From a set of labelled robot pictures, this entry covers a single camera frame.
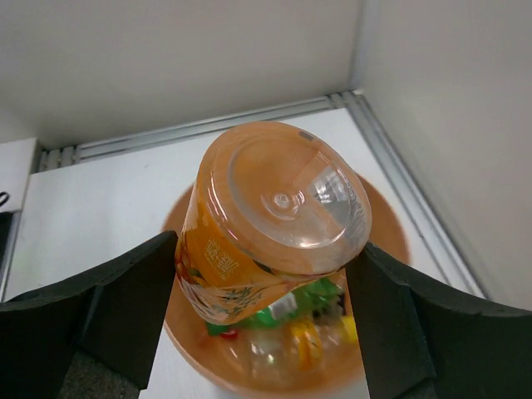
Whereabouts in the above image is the green plastic bottle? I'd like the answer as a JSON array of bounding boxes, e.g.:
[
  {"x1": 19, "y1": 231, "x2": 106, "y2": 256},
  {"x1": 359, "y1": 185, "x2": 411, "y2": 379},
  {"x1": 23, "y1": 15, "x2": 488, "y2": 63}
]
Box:
[{"x1": 205, "y1": 278, "x2": 345, "y2": 337}]

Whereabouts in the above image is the aluminium frame rail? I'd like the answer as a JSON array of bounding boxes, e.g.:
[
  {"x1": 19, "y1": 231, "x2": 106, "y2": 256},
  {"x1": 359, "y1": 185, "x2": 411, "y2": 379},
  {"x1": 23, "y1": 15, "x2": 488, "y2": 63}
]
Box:
[{"x1": 32, "y1": 90, "x2": 495, "y2": 300}]

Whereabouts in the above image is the orange juice bottle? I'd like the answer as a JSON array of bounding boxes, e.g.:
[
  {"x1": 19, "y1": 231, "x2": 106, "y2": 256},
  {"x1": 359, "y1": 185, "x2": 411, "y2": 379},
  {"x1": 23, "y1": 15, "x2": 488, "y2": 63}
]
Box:
[{"x1": 175, "y1": 121, "x2": 372, "y2": 325}]

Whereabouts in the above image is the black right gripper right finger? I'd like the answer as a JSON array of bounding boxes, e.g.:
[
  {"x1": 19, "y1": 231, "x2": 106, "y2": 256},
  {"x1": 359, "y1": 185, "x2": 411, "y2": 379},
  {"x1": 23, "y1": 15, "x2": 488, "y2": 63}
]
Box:
[{"x1": 347, "y1": 244, "x2": 531, "y2": 398}]

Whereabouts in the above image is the yellow cap clear bottle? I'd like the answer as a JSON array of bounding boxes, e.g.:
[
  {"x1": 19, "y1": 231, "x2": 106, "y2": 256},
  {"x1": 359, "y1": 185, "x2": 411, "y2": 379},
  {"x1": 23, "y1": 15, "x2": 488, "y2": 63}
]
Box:
[{"x1": 288, "y1": 316, "x2": 358, "y2": 372}]

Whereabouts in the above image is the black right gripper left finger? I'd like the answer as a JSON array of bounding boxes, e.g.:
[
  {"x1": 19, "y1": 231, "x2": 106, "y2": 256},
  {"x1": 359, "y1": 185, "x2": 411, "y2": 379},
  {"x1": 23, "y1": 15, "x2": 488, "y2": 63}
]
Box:
[{"x1": 1, "y1": 231, "x2": 177, "y2": 398}]

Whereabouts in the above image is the red label clear water bottle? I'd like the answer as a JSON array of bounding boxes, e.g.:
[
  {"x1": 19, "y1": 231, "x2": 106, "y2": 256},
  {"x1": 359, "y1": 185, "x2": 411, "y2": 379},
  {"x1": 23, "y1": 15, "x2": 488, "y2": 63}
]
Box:
[{"x1": 222, "y1": 328, "x2": 283, "y2": 377}]

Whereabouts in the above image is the orange plastic bin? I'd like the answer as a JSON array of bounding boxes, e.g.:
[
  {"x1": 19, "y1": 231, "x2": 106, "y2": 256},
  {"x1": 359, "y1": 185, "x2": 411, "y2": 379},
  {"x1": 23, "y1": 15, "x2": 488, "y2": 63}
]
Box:
[{"x1": 160, "y1": 174, "x2": 412, "y2": 396}]

